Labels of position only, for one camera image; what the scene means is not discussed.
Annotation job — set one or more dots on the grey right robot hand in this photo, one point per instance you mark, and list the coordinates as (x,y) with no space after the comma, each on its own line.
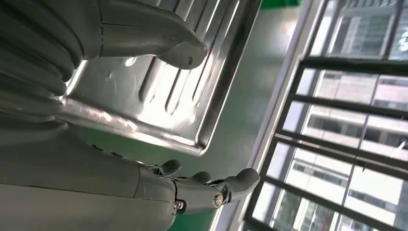
(79,191)

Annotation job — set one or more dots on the black window frame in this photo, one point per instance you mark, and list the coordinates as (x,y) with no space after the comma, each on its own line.
(334,108)

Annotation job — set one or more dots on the white window ledge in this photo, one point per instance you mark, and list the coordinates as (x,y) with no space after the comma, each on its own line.
(271,127)

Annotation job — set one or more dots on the green plastic crate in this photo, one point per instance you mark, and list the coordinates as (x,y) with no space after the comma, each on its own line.
(280,3)

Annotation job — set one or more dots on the steel scale weighing tray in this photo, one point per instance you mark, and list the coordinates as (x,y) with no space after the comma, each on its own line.
(165,105)

